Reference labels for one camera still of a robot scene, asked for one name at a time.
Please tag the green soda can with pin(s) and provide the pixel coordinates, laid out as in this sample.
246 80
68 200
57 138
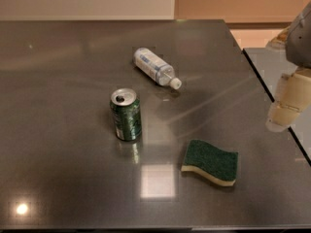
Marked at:
125 108

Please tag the green yellow sponge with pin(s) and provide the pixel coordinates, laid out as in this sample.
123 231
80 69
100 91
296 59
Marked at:
216 165

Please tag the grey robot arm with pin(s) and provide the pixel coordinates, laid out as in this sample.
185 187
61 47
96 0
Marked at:
295 40

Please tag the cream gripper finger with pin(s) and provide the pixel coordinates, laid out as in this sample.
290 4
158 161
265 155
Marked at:
292 97

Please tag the clear blue-label plastic bottle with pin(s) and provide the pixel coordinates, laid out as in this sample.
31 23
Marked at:
156 68

